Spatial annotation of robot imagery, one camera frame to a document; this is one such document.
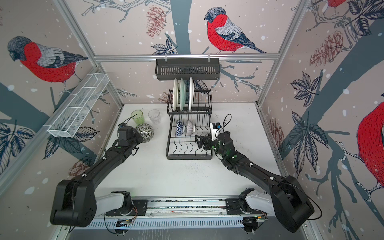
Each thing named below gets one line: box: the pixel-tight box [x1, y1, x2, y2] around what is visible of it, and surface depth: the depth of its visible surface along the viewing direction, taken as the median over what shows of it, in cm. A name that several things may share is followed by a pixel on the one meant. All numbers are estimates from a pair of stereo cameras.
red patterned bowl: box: [135, 123, 155, 143], surface depth 93 cm
